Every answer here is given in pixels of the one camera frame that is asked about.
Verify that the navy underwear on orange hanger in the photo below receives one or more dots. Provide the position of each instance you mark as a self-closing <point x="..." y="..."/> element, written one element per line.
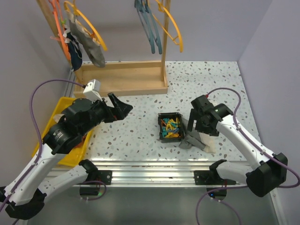
<point x="73" y="49"/>

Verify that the yellow plastic hanger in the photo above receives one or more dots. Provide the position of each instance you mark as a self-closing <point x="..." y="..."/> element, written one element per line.
<point x="169" y="27"/>

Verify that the black clip box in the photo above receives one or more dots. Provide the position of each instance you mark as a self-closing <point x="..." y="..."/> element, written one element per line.
<point x="170" y="127"/>

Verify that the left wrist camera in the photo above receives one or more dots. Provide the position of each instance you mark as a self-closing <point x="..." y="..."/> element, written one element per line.
<point x="91" y="90"/>

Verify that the wooden hanger rack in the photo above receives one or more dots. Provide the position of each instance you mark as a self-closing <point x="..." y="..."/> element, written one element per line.
<point x="128" y="78"/>

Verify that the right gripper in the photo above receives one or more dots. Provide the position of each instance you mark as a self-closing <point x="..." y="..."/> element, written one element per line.
<point x="210" y="131"/>

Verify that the orange hanger on rack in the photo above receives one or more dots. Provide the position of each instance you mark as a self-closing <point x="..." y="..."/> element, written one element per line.
<point x="60" y="25"/>

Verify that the yellow plastic tray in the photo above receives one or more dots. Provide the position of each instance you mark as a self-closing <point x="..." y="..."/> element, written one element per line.
<point x="78" y="153"/>

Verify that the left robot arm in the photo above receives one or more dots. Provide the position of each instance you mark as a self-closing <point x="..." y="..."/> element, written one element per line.
<point x="26" y="196"/>

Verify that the aluminium rail frame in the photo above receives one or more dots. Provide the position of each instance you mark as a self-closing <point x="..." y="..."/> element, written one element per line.
<point x="141" y="165"/>

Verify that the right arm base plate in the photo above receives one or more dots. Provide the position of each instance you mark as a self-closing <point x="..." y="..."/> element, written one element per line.
<point x="204" y="177"/>

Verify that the teal hanger with grey underwear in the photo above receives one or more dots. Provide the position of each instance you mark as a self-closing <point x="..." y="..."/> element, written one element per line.
<point x="143" y="16"/>

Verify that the blue-grey hanger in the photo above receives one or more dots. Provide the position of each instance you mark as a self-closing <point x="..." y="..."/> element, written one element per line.
<point x="154" y="28"/>

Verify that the grey underwear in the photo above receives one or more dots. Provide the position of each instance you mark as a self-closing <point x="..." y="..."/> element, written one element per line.
<point x="194" y="139"/>
<point x="89" y="44"/>

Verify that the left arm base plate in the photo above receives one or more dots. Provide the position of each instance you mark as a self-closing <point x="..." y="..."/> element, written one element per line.
<point x="104" y="176"/>

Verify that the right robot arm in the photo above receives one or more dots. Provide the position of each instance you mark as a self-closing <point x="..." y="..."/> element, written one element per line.
<point x="266" y="170"/>

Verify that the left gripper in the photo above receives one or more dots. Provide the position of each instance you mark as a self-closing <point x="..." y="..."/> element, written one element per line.
<point x="120" y="110"/>

